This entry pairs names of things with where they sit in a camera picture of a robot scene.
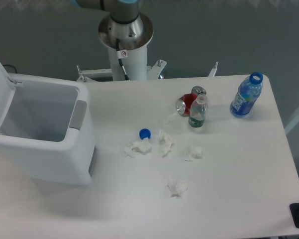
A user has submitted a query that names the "crumpled tissue front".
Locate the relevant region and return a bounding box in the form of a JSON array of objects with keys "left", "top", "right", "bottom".
[{"left": 167, "top": 181, "right": 188, "bottom": 197}]

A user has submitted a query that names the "white pedestal base frame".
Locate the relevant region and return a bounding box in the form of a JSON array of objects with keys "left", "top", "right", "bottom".
[{"left": 76, "top": 59, "right": 219, "bottom": 82}]

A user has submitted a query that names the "blue drink bottle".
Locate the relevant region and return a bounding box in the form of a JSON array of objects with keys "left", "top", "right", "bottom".
[{"left": 230, "top": 71, "right": 263, "bottom": 118}]

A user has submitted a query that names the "crumpled tissue by blue cap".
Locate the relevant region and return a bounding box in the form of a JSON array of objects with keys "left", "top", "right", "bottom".
[{"left": 124, "top": 137, "right": 152, "bottom": 158}]

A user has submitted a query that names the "crumpled tissue centre upright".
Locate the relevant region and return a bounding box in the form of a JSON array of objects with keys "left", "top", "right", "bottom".
[{"left": 158, "top": 129, "right": 174, "bottom": 157}]

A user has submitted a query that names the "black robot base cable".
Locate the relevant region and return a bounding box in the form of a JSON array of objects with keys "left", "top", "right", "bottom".
[{"left": 115, "top": 38, "right": 131, "bottom": 81}]

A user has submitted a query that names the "blue bottle cap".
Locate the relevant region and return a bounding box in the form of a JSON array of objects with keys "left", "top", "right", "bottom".
[{"left": 139, "top": 128, "right": 151, "bottom": 139}]

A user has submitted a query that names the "clear green label bottle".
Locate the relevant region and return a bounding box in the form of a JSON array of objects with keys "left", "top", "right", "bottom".
[{"left": 189, "top": 93, "right": 208, "bottom": 128}]

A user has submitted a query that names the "crushed red soda can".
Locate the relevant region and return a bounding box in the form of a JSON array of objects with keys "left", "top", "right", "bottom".
[{"left": 176, "top": 86, "right": 206, "bottom": 117}]

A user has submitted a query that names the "white plastic trash can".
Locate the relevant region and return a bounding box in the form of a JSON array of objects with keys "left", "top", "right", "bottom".
[{"left": 0, "top": 74, "right": 96, "bottom": 185}]

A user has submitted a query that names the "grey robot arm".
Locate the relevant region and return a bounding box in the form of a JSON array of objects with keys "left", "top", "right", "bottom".
[{"left": 72, "top": 0, "right": 154, "bottom": 50}]

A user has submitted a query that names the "crumpled tissue right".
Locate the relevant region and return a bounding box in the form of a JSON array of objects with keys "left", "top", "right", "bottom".
[{"left": 184, "top": 146, "right": 203, "bottom": 162}]

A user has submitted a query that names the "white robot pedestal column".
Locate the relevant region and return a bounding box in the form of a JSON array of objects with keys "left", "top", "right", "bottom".
[{"left": 107, "top": 46, "right": 147, "bottom": 81}]

